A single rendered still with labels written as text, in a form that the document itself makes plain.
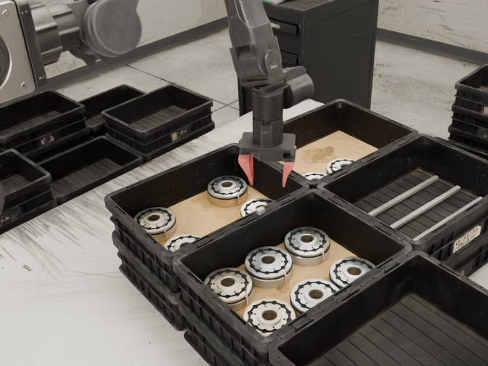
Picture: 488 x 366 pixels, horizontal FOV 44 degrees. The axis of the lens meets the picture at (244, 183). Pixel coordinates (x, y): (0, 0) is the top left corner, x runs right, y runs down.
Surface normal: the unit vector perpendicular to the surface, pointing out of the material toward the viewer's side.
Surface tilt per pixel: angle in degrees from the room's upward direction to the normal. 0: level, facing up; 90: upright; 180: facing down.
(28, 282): 0
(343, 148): 0
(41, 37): 79
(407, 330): 0
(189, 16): 90
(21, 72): 90
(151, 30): 90
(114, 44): 71
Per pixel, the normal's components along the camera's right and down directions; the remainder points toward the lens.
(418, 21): -0.70, 0.41
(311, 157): -0.04, -0.84
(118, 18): 0.66, 0.06
